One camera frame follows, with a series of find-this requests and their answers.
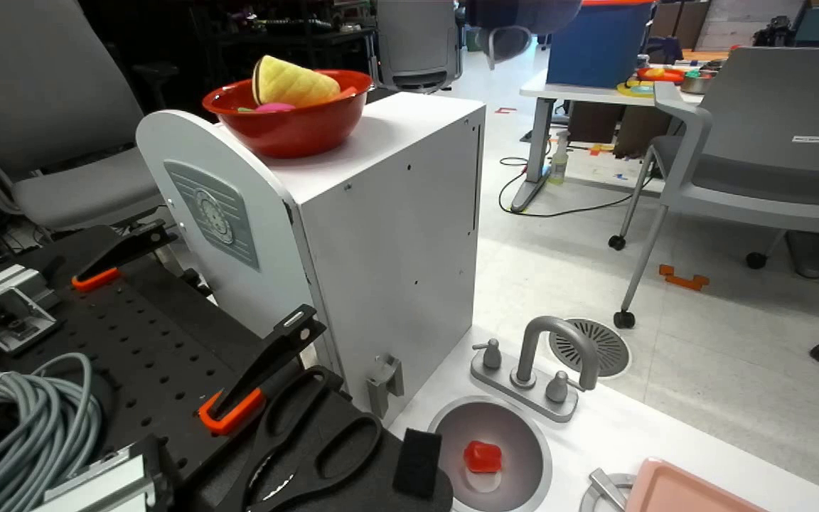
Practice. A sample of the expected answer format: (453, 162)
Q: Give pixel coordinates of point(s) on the white toy kitchen cabinet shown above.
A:
(376, 235)

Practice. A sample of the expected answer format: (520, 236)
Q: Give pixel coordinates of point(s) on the red plastic bowl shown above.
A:
(297, 131)

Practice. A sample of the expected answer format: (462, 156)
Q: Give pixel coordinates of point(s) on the gray toy faucet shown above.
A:
(523, 380)

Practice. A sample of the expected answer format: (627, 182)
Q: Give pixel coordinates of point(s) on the pink toy in bowl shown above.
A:
(260, 109)

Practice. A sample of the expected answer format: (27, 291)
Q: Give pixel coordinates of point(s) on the red toy in sink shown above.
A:
(482, 458)

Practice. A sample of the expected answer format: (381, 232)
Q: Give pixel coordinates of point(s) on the gray toy sink basin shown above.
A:
(526, 465)

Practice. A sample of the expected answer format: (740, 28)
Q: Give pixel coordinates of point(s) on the yellow plush toy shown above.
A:
(283, 81)

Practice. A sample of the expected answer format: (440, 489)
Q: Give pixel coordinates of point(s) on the black orange clamp near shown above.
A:
(230, 407)

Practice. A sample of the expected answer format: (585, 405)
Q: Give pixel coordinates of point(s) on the black orange clamp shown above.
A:
(109, 263)
(230, 407)

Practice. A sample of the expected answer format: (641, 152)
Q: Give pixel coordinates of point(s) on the black sponge block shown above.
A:
(416, 466)

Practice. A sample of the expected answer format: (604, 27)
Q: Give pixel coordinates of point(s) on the white office chair background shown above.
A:
(419, 44)

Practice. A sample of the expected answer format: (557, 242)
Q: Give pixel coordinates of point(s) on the orange floor tape marker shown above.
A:
(669, 274)

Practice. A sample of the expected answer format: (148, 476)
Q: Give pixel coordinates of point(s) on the black perforated board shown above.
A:
(101, 390)

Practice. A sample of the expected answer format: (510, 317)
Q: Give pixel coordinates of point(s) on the white desk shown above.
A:
(548, 94)

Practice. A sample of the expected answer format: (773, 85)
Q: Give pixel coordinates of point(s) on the blue storage bin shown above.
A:
(600, 44)

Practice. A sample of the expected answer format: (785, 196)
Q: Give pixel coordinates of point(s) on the black orange clamp far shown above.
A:
(109, 263)

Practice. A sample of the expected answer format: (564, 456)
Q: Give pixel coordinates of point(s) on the pink tray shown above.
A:
(667, 486)

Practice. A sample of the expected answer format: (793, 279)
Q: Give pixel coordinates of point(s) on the gray office chair right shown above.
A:
(748, 148)

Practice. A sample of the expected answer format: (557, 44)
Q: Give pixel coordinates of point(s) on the gray office chair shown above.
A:
(65, 119)
(748, 148)

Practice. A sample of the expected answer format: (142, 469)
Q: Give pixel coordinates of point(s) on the gray office chair left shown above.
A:
(65, 119)

